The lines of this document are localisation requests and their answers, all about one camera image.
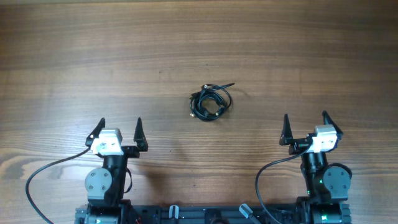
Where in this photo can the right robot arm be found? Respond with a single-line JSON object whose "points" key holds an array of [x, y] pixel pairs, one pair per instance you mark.
{"points": [[327, 184]]}

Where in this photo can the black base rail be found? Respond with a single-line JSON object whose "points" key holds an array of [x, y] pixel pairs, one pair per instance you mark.
{"points": [[283, 213]]}

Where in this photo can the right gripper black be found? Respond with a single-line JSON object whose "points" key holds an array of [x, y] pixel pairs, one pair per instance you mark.
{"points": [[298, 144]]}

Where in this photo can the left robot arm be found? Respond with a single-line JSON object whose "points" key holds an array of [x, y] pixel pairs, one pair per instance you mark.
{"points": [[106, 185]]}

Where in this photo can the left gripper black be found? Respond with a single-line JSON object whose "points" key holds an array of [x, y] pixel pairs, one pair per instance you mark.
{"points": [[132, 152]]}

